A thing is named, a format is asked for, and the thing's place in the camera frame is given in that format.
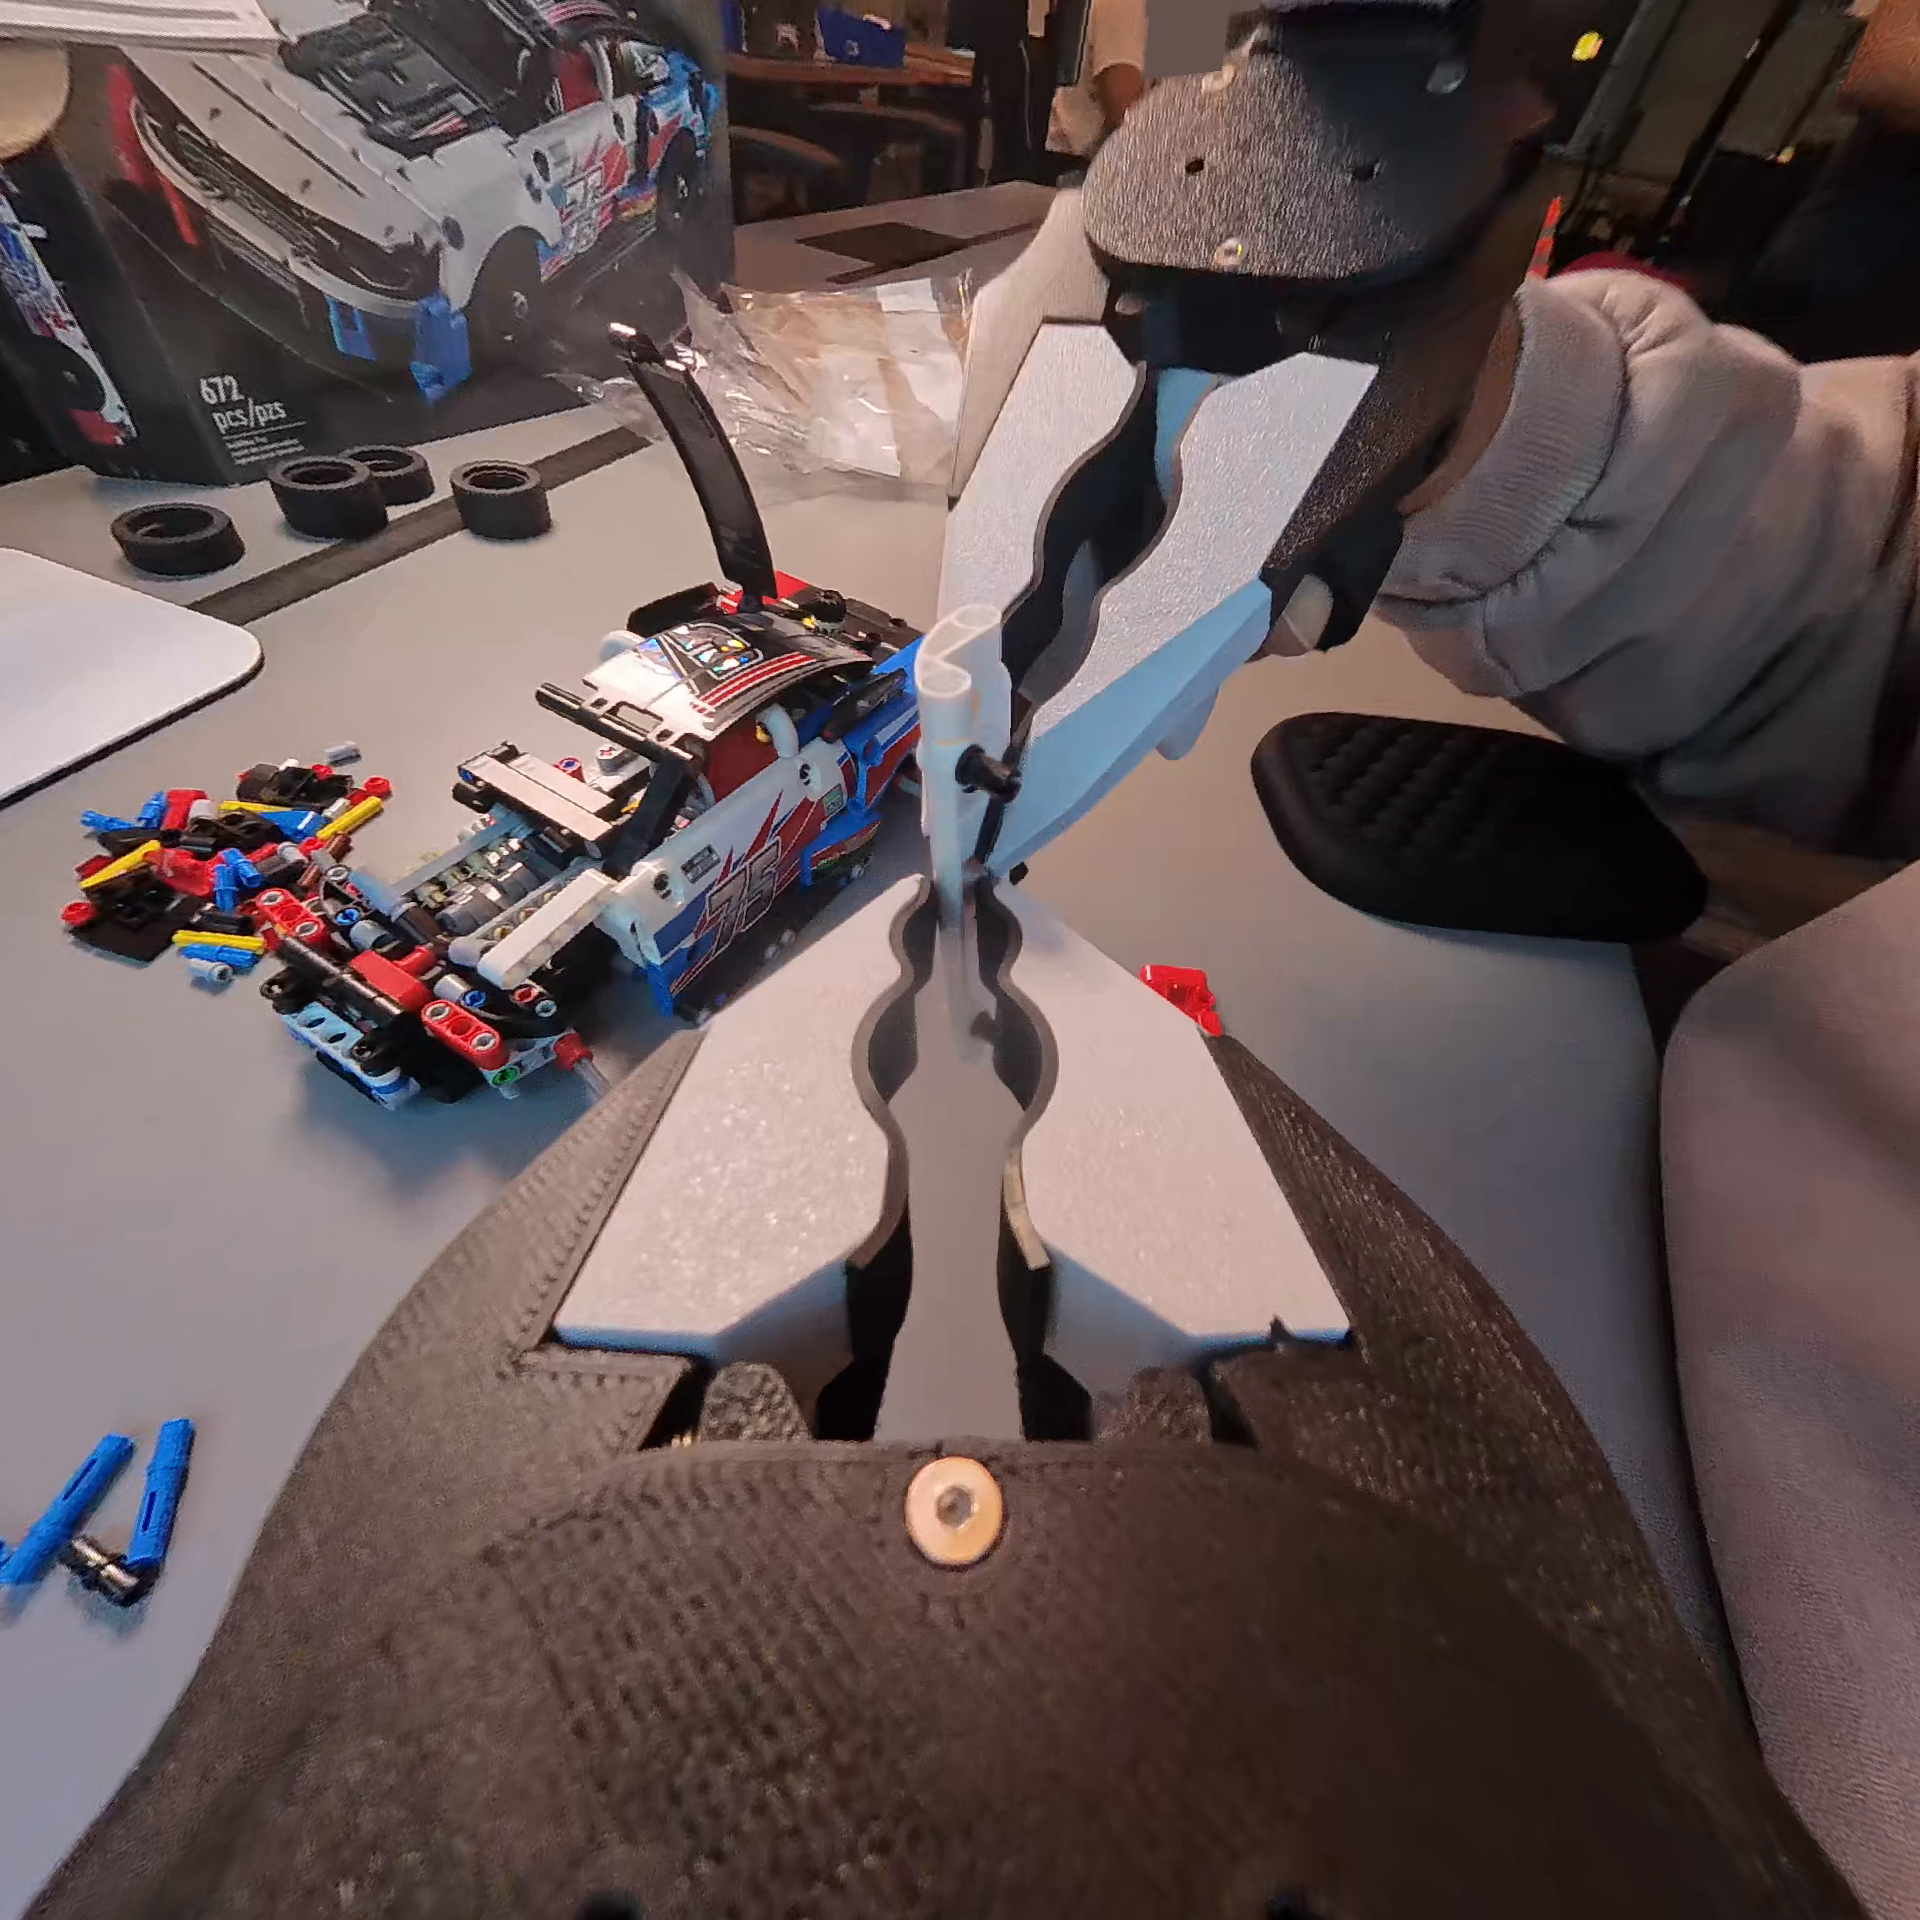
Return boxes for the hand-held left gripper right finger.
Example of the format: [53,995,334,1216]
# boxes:
[975,874,1353,1374]

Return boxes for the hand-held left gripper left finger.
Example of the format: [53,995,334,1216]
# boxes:
[551,874,940,1374]

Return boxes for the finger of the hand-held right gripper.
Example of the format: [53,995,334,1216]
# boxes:
[978,352,1382,886]
[937,320,1156,707]

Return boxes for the white lego panel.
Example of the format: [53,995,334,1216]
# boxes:
[911,604,1023,939]

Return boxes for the lego race car model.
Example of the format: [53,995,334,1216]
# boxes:
[263,323,924,1114]

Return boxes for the person's right forearm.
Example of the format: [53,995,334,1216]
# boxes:
[1371,270,1920,857]

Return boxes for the pile of mixed lego pieces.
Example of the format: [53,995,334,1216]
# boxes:
[60,738,395,990]

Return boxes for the heap of small lego pins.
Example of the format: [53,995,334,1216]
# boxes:
[0,1418,197,1610]

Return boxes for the lego set box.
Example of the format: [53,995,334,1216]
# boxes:
[0,0,737,490]

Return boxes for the lego instruction booklet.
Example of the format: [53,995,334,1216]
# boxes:
[0,0,324,51]

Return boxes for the clear plastic bags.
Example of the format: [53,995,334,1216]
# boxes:
[682,275,975,490]

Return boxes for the black chair armrest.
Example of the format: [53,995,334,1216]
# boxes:
[1252,711,1709,945]

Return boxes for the white book stand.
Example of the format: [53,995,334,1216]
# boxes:
[0,546,265,807]

